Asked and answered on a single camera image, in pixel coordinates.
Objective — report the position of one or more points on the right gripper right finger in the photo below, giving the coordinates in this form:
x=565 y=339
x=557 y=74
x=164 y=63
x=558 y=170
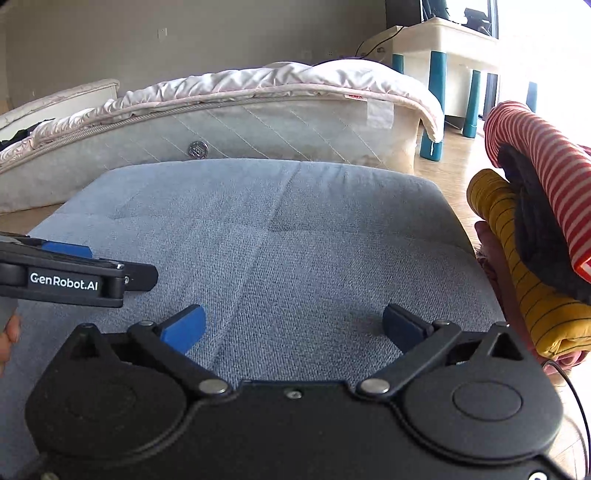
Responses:
x=424 y=346

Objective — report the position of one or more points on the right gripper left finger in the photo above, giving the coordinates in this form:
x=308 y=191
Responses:
x=164 y=347

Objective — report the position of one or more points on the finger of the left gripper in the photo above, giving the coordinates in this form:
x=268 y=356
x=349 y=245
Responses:
x=75 y=250
x=139 y=277

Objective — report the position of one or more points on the red white striped shirt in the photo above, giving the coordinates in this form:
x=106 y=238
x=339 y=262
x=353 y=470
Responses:
x=562 y=168

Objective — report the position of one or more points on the person's left hand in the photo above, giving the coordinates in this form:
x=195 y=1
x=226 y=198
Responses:
x=8 y=338

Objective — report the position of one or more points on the grey blue upholstered ottoman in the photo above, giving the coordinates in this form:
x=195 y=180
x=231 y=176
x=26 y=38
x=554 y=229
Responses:
x=293 y=262

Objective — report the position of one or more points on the maroon folded garment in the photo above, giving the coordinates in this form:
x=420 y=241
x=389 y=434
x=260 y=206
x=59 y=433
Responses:
x=552 y=325

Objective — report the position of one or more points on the dark navy folded garment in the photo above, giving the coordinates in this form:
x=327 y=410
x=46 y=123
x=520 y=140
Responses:
x=540 y=242

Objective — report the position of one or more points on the white quilted mattress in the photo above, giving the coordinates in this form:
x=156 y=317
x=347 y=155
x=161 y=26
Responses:
x=315 y=123

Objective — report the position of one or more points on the pink satin bed sheet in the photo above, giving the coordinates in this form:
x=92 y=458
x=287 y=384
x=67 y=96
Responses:
x=354 y=79

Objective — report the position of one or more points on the white table teal legs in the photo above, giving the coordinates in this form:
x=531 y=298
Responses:
x=452 y=60

